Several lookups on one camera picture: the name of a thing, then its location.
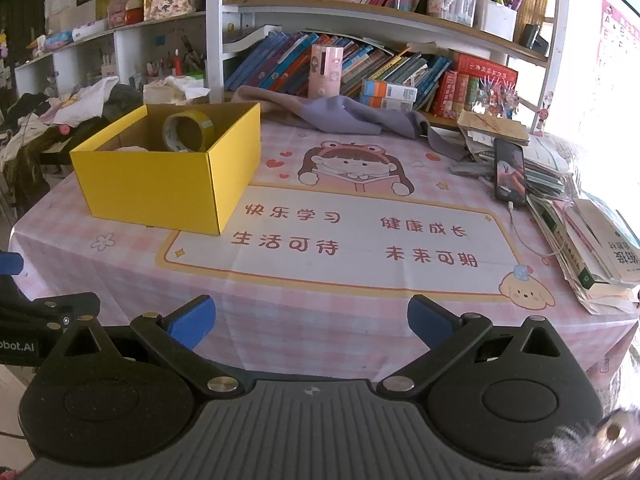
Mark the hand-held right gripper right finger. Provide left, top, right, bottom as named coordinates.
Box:
left=375, top=294, right=581, bottom=397

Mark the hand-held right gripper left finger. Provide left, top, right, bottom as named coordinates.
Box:
left=39, top=295, right=251, bottom=399

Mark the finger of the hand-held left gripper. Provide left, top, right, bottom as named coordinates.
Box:
left=0, top=252, right=25, bottom=302
left=0, top=291, right=100, bottom=334

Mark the yellow cardboard box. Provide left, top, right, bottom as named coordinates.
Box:
left=69, top=101, right=263, bottom=236

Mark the yellow tape roll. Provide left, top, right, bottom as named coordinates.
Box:
left=162, top=111, right=216, bottom=153

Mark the pink printed tablecloth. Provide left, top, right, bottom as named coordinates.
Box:
left=7, top=120, right=640, bottom=382

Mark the black smartphone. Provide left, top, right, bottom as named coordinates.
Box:
left=493, top=138, right=529, bottom=206

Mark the pile of clothes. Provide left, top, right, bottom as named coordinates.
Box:
left=0, top=77, right=146, bottom=211

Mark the stack of workbooks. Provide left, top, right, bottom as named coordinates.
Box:
left=527, top=192, right=640, bottom=317

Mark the stack of papers and booklets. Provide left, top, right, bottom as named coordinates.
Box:
left=450, top=127, right=576, bottom=201

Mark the brown paper envelope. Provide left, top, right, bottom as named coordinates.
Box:
left=457, top=110, right=531, bottom=146

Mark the grey fluffy cloth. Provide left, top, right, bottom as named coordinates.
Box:
left=532, top=405, right=640, bottom=480

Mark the orange and blue carton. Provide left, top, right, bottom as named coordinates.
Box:
left=361, top=79, right=419, bottom=101
left=361, top=95, right=416, bottom=111

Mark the red boxed book set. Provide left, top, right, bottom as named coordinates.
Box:
left=432, top=70, right=476, bottom=119

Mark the wet wipes pack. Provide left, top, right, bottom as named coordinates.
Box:
left=45, top=30, right=76, bottom=51

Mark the colourful cartoon figure stand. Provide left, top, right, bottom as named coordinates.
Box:
left=475, top=77, right=521, bottom=116

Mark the small cartoon figure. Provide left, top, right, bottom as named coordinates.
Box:
left=535, top=90, right=554, bottom=136

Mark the white side shelf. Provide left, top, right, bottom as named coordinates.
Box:
left=14, top=10, right=208, bottom=111

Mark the pink cartoon cup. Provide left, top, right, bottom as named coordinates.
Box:
left=308, top=44, right=345, bottom=100

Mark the purple grey cloth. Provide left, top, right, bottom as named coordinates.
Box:
left=205, top=0, right=571, bottom=131

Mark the small black box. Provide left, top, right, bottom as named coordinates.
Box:
left=520, top=24, right=550, bottom=56

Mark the white pen box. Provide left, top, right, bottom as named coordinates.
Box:
left=474, top=0, right=519, bottom=43

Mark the clear pen holder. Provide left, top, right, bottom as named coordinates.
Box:
left=440, top=0, right=476, bottom=29

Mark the white charging cable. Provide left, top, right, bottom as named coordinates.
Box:
left=507, top=201, right=564, bottom=266

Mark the alphabet wall poster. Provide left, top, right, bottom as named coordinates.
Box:
left=592, top=0, right=640, bottom=126

